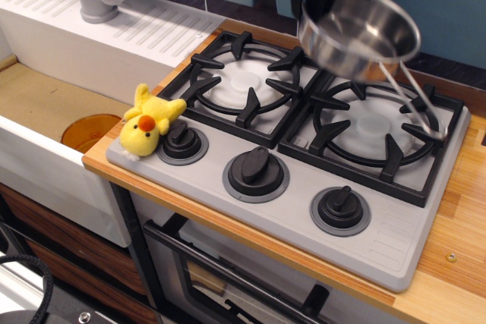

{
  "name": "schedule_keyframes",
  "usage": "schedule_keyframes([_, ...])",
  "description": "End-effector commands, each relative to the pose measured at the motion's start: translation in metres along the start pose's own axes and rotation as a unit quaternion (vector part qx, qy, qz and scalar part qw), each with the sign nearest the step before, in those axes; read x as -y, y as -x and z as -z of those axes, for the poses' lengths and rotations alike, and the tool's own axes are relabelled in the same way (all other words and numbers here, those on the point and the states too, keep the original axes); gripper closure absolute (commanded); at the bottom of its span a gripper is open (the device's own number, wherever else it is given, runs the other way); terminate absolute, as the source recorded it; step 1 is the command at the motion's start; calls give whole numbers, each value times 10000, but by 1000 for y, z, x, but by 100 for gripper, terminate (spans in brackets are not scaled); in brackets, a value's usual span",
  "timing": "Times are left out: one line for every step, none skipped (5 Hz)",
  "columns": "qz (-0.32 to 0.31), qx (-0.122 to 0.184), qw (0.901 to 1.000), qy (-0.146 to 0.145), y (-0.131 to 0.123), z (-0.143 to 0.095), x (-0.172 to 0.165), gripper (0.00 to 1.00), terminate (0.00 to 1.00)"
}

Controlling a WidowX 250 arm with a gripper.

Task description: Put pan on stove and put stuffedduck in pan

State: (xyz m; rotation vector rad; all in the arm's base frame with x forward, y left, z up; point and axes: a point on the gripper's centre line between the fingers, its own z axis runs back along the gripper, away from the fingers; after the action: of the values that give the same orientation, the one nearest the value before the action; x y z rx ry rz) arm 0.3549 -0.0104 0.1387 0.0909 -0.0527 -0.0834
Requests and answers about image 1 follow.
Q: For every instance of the stainless steel pan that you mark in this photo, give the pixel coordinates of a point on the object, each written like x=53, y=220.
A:
x=367, y=41

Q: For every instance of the grey toy stove top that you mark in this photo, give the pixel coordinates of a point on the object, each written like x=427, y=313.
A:
x=386, y=252

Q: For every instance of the black middle stove knob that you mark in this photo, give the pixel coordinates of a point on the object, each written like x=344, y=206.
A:
x=256, y=176

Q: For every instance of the black stove knob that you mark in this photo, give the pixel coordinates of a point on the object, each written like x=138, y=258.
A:
x=256, y=176
x=183, y=145
x=340, y=211

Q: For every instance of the black left stove knob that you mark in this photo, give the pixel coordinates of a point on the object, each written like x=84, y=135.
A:
x=183, y=145

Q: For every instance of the black right stove knob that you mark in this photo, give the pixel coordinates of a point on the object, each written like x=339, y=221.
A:
x=340, y=211

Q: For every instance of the black left burner grate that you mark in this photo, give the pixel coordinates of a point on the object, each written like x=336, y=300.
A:
x=243, y=90

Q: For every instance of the black burner grate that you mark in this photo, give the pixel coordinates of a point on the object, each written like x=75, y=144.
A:
x=365, y=133
x=243, y=90

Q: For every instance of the black right burner grate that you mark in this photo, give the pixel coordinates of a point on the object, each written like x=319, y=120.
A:
x=365, y=133

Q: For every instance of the yellow stuffed duck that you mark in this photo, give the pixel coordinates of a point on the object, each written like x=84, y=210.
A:
x=148, y=120

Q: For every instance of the white toy sink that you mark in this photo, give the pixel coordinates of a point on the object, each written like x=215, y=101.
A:
x=64, y=69

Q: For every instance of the orange plastic plate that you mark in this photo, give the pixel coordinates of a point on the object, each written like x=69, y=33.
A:
x=87, y=131

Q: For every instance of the toy oven door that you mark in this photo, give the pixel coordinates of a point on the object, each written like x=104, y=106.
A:
x=219, y=280

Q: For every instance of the wooden drawer unit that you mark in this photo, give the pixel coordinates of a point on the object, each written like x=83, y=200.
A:
x=80, y=260

